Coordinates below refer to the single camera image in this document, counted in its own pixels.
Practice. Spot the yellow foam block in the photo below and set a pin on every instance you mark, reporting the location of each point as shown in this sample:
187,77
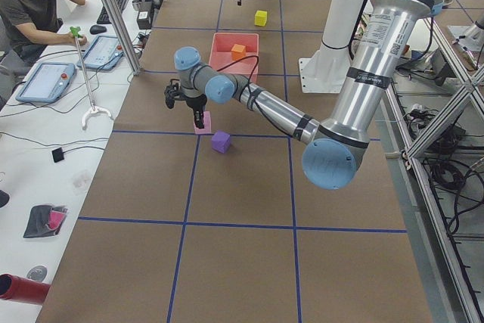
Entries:
260,18

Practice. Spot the pink foam block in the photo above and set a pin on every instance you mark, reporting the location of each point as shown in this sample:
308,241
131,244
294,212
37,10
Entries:
206,125

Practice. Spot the round metal disc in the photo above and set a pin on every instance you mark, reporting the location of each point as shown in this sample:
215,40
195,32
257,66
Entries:
37,273

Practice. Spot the black power adapter box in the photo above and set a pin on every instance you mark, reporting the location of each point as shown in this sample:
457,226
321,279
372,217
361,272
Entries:
145,15

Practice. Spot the aluminium frame post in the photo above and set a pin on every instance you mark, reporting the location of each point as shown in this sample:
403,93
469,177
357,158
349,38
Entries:
122,34

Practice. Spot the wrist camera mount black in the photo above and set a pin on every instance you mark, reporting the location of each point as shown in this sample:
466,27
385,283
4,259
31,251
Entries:
173,92

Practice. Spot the pink plastic bin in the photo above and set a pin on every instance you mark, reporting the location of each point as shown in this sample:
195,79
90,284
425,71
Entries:
220,55

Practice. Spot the seated person dark shirt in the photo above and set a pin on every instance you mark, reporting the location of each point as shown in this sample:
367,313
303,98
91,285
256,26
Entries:
32,25

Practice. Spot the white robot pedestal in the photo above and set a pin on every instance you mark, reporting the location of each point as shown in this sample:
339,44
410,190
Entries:
326,70

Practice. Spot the far blue teach pendant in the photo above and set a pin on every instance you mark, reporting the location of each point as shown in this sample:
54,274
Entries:
103,54

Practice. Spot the blue teach pendant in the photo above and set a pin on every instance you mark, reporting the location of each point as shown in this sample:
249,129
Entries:
47,83
103,54

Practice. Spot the red cylinder bottle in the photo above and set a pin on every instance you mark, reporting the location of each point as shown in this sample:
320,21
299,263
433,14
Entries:
23,290

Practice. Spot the black computer mouse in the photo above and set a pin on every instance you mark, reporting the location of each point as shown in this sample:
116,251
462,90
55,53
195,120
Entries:
97,29

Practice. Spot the orange foam block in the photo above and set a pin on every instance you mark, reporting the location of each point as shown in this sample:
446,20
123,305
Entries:
238,52

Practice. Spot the grey pouch with pink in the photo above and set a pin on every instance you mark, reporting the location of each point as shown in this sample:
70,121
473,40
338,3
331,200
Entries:
45,221

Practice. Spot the purple foam block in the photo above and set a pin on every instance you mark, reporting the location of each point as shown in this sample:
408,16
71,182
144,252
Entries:
221,141

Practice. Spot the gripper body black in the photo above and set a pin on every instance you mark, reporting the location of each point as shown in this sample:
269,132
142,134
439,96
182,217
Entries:
195,103

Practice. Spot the small black square puck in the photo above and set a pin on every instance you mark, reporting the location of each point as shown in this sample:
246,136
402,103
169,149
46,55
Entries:
58,155

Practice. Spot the near blue teach pendant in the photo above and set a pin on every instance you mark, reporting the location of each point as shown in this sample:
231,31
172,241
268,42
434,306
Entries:
47,83

